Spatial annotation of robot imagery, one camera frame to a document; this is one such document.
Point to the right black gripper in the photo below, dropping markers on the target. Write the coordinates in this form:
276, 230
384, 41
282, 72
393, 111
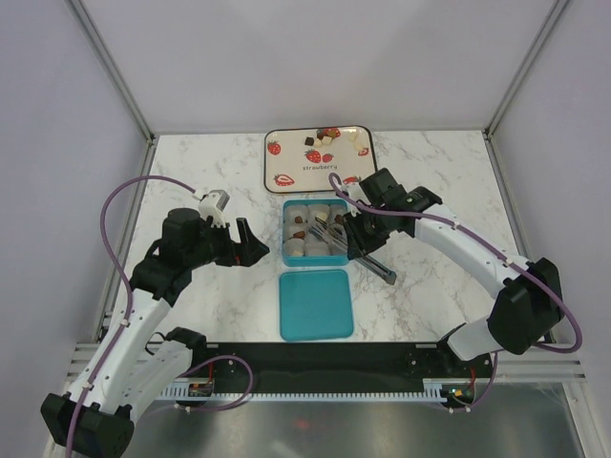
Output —
357, 241

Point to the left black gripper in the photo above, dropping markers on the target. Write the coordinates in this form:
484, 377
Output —
245, 253

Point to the white oval chocolate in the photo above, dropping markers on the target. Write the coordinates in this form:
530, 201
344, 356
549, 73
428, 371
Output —
322, 217

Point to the teal tin lid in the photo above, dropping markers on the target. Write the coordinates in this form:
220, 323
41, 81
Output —
315, 305

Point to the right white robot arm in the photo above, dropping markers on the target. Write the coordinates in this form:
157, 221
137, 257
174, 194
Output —
526, 294

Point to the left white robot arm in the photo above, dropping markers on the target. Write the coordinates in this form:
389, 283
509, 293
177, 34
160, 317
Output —
98, 414

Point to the teal tin box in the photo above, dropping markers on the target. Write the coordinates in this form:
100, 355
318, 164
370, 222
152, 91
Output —
324, 244

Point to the strawberry print tray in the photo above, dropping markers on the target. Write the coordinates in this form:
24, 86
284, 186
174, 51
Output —
298, 161

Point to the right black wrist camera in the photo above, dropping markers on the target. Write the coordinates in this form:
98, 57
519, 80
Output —
381, 188

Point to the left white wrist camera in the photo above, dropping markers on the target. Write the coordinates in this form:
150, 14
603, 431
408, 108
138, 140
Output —
211, 206

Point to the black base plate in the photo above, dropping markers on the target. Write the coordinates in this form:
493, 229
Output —
344, 367

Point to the white slotted cable duct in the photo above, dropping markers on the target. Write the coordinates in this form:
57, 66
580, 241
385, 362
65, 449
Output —
183, 391

